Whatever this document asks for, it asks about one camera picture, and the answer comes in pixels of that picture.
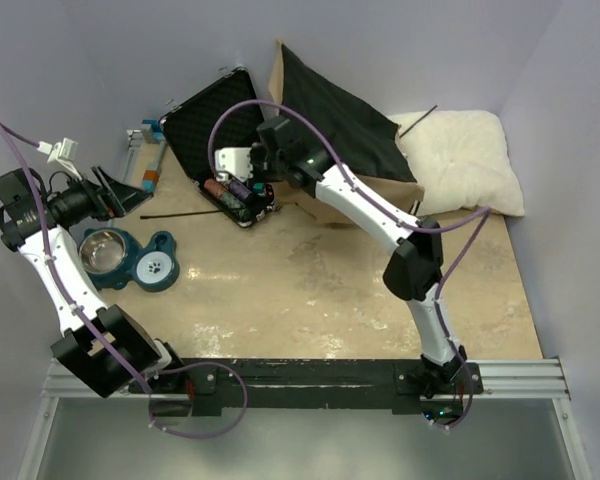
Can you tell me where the beige fabric pet tent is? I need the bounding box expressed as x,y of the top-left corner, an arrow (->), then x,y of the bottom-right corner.
268,42 -> 425,212

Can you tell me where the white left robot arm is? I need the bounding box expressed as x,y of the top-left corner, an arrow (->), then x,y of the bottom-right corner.
0,167 -> 187,398

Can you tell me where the black poker chip case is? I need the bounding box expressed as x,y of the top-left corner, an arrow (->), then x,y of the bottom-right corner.
158,67 -> 275,228

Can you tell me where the teal double pet bowl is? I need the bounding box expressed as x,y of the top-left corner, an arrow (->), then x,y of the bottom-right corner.
78,227 -> 180,293

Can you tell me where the orange and teal toy block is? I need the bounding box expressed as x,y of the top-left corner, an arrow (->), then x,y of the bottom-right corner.
140,119 -> 167,193

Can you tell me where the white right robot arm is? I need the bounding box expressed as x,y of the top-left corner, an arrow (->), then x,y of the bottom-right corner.
256,116 -> 466,393

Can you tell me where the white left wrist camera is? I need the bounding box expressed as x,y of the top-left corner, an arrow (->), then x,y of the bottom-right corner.
37,138 -> 83,180

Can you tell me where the red poker chip roll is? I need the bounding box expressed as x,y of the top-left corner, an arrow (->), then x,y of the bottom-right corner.
203,178 -> 227,199

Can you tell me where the purple poker chip roll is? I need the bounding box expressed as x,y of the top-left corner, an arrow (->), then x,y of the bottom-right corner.
227,180 -> 253,201

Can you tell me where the white fluffy pillow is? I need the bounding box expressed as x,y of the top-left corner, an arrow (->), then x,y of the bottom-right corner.
390,110 -> 525,217

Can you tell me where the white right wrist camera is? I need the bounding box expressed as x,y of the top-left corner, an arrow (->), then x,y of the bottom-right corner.
214,147 -> 253,182

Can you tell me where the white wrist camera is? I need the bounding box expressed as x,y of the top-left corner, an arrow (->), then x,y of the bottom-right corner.
214,147 -> 253,182
37,138 -> 83,180

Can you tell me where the green blue poker chip roll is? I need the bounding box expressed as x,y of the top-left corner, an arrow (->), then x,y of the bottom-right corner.
219,192 -> 252,223

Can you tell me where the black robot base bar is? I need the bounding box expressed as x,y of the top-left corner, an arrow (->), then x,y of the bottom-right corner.
149,358 -> 484,422

